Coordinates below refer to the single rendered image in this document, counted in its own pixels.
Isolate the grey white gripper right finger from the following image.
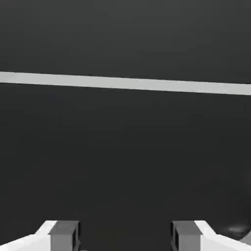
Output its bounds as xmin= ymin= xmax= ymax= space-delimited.
xmin=170 ymin=220 xmax=251 ymax=251

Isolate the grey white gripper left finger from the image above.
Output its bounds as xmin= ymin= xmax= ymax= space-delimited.
xmin=0 ymin=220 xmax=81 ymax=251

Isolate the dark grey cabinet door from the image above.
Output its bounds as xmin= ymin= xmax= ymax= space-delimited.
xmin=0 ymin=0 xmax=251 ymax=84
xmin=0 ymin=83 xmax=251 ymax=251

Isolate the dark grey cabinet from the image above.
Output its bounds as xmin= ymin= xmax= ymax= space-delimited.
xmin=0 ymin=0 xmax=251 ymax=251

